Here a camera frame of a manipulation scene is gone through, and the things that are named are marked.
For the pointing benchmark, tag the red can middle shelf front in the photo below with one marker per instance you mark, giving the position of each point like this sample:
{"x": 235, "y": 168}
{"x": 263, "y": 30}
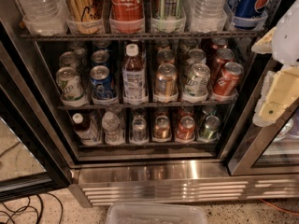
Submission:
{"x": 227, "y": 81}

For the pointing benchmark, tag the left glass fridge door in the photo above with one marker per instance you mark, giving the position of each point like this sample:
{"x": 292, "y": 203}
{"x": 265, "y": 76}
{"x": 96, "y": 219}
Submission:
{"x": 28, "y": 167}

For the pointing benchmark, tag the gold can shelf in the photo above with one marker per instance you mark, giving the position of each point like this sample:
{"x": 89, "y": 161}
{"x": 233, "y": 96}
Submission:
{"x": 85, "y": 16}
{"x": 165, "y": 85}
{"x": 162, "y": 129}

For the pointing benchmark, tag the blue can middle shelf front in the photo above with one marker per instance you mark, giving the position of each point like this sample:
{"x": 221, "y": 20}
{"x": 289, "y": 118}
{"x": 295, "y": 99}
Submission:
{"x": 103, "y": 86}

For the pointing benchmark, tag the red Coca-Cola can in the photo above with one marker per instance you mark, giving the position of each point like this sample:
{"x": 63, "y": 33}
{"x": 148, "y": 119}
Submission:
{"x": 127, "y": 16}

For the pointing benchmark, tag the gold can top shelf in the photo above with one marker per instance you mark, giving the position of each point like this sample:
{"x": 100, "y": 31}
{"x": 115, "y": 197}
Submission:
{"x": 85, "y": 16}

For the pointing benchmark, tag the green white can front left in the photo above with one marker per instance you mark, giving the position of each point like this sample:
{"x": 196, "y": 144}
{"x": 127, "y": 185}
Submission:
{"x": 69, "y": 82}

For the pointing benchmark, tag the clear water bottle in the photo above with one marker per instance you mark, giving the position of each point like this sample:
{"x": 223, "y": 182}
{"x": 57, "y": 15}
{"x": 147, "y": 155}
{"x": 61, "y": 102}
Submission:
{"x": 45, "y": 17}
{"x": 207, "y": 15}

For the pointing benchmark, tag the gold can bottom shelf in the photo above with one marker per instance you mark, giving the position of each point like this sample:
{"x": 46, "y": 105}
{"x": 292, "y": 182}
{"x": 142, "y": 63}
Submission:
{"x": 162, "y": 129}

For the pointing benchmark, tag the silver can second row right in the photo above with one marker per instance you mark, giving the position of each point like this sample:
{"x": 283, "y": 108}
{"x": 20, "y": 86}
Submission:
{"x": 196, "y": 56}

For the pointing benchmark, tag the brown tea bottle white cap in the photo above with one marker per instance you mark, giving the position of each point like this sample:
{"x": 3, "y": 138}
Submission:
{"x": 133, "y": 75}

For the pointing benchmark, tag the clear plastic bin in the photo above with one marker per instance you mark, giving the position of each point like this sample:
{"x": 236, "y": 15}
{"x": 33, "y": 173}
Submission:
{"x": 153, "y": 213}

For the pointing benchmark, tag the gold can middle shelf front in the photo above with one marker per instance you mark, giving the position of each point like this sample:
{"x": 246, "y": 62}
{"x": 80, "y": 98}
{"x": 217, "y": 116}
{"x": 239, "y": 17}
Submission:
{"x": 165, "y": 85}

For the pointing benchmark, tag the green white can middle right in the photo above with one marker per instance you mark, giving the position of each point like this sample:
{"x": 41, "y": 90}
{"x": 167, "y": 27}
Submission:
{"x": 195, "y": 85}

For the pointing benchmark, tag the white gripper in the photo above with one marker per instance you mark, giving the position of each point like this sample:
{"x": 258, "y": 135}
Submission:
{"x": 288, "y": 39}

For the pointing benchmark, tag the gold can second row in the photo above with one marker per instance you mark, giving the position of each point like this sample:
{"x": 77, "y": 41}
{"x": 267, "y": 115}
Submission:
{"x": 165, "y": 56}

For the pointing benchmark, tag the silver can bottom shelf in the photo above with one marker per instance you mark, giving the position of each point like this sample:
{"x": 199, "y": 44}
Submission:
{"x": 139, "y": 131}

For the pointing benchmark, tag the green silver tall can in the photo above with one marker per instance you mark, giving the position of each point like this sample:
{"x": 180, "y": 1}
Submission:
{"x": 167, "y": 16}

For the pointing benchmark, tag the blue Pepsi can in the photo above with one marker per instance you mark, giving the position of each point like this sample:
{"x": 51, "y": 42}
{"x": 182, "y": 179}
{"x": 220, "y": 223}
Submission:
{"x": 246, "y": 13}

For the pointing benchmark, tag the red can second row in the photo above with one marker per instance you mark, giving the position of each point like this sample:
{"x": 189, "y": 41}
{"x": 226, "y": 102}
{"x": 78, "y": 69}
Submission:
{"x": 220, "y": 58}

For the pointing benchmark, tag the silver can behind left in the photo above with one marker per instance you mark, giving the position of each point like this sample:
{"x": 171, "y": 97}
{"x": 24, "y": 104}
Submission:
{"x": 70, "y": 59}

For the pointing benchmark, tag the red can shelf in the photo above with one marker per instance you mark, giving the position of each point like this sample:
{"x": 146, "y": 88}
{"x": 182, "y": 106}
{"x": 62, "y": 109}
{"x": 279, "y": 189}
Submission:
{"x": 185, "y": 129}
{"x": 227, "y": 81}

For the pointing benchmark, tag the blue can second row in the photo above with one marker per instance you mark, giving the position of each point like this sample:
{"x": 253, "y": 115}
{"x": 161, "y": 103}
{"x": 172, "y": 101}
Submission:
{"x": 100, "y": 57}

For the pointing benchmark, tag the small water bottle bottom shelf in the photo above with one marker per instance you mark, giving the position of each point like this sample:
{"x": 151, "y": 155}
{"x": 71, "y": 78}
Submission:
{"x": 113, "y": 130}

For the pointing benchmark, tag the red can bottom shelf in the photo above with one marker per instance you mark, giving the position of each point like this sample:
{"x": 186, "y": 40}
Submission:
{"x": 185, "y": 129}

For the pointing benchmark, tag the brown bottle bottom left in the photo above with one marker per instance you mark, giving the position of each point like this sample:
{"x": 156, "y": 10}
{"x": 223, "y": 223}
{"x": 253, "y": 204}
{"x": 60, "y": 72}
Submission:
{"x": 86, "y": 130}

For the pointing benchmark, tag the stainless steel drinks fridge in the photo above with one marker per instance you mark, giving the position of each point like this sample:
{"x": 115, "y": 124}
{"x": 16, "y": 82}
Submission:
{"x": 168, "y": 172}

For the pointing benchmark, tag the green white can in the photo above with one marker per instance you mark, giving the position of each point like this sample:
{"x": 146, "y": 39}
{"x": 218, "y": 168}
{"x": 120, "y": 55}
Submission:
{"x": 69, "y": 82}
{"x": 195, "y": 85}

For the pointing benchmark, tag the green can bottom shelf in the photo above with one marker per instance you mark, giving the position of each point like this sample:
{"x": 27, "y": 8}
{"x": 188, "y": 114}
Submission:
{"x": 209, "y": 130}

